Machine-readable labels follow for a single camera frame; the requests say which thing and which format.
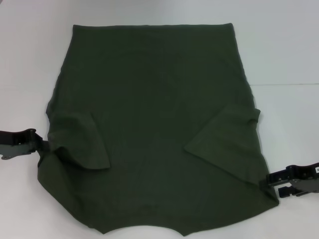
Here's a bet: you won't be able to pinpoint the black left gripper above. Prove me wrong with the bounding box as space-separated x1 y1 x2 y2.
0 128 52 162

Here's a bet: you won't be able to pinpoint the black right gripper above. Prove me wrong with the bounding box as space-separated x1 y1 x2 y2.
259 162 319 199

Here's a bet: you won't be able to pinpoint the dark green shirt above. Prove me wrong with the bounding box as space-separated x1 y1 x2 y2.
36 22 279 238

